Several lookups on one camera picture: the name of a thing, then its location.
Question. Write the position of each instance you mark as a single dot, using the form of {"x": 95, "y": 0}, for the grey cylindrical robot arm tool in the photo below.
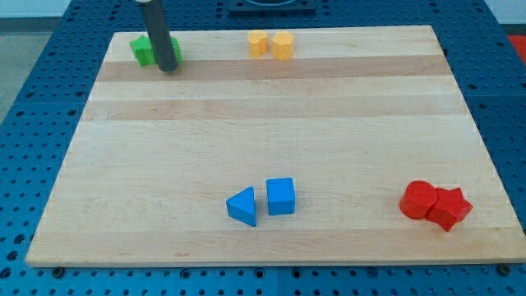
{"x": 157, "y": 29}

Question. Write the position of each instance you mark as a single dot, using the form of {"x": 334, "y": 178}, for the blue cube block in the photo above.
{"x": 281, "y": 197}

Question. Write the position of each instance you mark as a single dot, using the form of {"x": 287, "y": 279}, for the blue triangle block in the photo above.
{"x": 242, "y": 206}

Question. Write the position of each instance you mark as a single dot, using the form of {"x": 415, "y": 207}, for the wooden board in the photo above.
{"x": 353, "y": 117}

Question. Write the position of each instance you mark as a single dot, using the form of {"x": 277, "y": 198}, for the yellow heart block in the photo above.
{"x": 257, "y": 43}

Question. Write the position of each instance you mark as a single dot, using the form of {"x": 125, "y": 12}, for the yellow hexagon block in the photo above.
{"x": 283, "y": 45}

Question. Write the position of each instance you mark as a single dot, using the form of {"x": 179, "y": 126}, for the green block behind tool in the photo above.
{"x": 177, "y": 49}

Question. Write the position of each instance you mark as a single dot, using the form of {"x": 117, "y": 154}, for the green star block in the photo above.
{"x": 143, "y": 51}

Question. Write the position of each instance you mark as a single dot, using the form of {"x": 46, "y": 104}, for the red cylinder block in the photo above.
{"x": 418, "y": 199}

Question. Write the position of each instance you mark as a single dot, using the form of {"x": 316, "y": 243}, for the red star block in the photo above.
{"x": 450, "y": 208}

